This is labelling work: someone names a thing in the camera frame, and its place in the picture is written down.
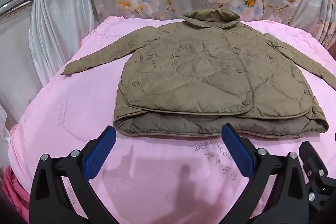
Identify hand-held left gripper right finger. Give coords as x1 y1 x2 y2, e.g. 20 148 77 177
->
221 123 309 224

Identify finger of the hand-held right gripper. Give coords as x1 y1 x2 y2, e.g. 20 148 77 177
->
299 140 332 188

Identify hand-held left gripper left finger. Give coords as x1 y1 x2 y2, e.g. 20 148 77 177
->
29 125 117 224

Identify olive quilted jacket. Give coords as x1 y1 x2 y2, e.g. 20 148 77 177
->
61 10 336 138

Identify pink blanket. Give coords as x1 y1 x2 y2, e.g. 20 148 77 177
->
8 15 336 224

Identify dark pink cloth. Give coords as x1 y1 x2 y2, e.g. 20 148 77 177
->
3 165 31 224

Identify white curtain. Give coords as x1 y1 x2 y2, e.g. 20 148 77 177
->
0 0 103 135

